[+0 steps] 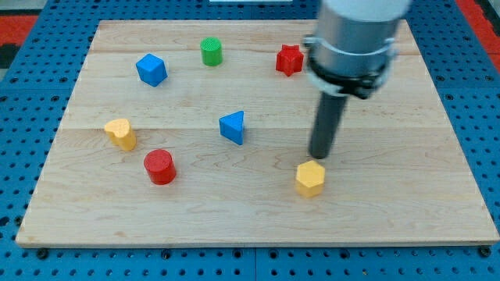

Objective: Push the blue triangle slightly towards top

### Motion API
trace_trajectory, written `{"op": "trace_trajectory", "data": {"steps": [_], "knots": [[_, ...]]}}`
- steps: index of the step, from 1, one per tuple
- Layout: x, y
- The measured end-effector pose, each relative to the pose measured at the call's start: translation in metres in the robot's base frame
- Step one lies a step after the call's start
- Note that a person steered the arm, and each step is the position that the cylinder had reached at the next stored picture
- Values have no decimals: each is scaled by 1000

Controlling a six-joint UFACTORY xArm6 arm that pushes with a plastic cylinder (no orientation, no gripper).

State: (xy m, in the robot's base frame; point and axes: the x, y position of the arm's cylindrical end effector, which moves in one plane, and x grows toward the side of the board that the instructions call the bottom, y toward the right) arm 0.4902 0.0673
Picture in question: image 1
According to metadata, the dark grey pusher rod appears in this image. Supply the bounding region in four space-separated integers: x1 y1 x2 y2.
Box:
309 92 348 159

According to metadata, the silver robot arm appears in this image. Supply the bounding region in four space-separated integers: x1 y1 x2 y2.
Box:
302 0 412 159

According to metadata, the blue triangle block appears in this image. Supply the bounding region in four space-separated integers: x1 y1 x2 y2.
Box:
219 111 245 145

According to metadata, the red star block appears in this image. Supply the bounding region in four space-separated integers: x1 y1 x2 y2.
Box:
275 44 304 76

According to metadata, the yellow hexagon block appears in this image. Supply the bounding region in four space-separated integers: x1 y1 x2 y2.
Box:
295 160 325 197

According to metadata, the green cylinder block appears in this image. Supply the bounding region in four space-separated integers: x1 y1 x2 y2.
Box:
200 37 223 66

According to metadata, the wooden board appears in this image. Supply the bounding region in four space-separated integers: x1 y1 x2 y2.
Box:
16 20 499 248

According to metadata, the red cylinder block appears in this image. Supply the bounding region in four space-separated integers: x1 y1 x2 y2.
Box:
144 149 177 185

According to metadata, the blue cube block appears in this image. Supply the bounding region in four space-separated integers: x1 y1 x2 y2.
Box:
136 53 168 87

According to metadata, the yellow heart block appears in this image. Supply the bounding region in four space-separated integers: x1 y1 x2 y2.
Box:
104 119 137 151

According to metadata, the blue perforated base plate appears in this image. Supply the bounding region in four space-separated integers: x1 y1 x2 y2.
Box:
1 1 499 280

